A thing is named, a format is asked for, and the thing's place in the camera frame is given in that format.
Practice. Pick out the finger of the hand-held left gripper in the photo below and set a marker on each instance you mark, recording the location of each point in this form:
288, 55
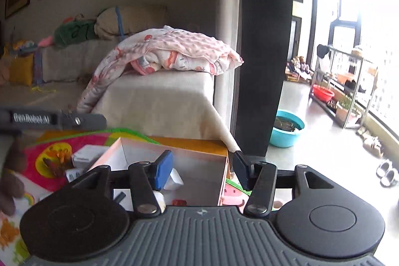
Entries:
87, 121

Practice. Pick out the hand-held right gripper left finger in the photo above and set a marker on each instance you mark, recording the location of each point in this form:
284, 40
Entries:
163, 168

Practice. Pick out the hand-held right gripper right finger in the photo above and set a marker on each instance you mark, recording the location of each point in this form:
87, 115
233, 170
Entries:
240, 168

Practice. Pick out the pink cardboard box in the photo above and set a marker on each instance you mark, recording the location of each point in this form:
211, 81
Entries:
202, 166

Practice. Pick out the person's left hand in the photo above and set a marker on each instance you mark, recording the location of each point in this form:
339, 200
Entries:
12, 182

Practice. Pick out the white folded paper carton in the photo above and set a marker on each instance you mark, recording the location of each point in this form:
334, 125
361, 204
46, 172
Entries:
174, 180

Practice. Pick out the colourful cartoon play mat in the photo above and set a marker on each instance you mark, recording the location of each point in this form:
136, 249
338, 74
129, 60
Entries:
34, 157

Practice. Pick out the small red item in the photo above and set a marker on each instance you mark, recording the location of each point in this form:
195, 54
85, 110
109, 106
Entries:
179, 202

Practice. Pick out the yellow cushion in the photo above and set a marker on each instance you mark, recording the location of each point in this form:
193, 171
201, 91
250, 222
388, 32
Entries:
20, 70

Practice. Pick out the turquoise plastic basin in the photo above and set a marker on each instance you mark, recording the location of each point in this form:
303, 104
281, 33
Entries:
282, 136

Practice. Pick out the small white carton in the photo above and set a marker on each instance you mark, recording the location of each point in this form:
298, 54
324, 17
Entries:
76, 175

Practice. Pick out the beige covered sofa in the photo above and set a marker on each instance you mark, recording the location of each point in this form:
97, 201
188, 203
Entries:
156, 98

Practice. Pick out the small pink plush toy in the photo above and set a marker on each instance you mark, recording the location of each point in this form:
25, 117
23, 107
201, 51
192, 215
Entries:
46, 41

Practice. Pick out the green plush toy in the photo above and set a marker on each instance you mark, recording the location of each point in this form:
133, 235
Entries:
74, 31

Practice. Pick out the red plastic basin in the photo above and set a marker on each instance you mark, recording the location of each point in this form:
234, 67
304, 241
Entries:
322, 94

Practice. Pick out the group of stuffed dolls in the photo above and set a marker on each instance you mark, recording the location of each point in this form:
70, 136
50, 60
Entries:
297, 68

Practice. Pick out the metal storage rack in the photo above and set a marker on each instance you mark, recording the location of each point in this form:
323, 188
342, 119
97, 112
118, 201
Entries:
346, 121

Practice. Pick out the black pillar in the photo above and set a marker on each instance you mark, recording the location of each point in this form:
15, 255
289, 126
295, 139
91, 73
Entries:
265, 51

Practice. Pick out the potted green plant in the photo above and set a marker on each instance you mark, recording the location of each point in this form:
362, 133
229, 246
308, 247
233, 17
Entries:
347, 110

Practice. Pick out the pink dotted baby blanket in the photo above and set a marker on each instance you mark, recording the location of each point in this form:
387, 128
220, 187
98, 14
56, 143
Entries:
187, 45

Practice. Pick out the pair of beige shoes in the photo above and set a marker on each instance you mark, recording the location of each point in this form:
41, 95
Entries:
371, 143

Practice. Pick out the orange plastic basin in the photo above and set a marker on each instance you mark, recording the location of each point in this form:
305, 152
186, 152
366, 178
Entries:
346, 78

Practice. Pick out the grey white slipper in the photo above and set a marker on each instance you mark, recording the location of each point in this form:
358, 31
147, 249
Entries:
383, 169
390, 178

